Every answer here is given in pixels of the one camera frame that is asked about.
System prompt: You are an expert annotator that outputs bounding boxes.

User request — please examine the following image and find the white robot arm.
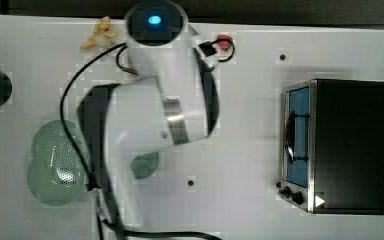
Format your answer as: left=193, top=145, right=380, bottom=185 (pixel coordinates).
left=77, top=0, right=219, bottom=237

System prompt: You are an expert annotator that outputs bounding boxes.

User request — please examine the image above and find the teal green mug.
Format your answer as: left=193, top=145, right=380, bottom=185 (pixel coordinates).
left=131, top=152, right=159, bottom=179

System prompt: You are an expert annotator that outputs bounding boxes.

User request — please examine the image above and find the red green strawberry toy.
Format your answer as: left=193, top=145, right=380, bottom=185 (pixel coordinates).
left=216, top=35, right=232, bottom=52

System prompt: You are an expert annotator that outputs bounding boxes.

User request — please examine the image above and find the peeled banana toy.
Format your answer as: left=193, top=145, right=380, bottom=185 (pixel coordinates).
left=80, top=16, right=118, bottom=50

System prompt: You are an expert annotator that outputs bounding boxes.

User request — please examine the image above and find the black toaster oven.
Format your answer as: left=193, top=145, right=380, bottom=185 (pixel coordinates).
left=276, top=79, right=384, bottom=215

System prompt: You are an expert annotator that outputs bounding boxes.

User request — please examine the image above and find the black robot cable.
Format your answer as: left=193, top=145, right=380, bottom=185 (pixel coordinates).
left=59, top=38, right=236, bottom=240

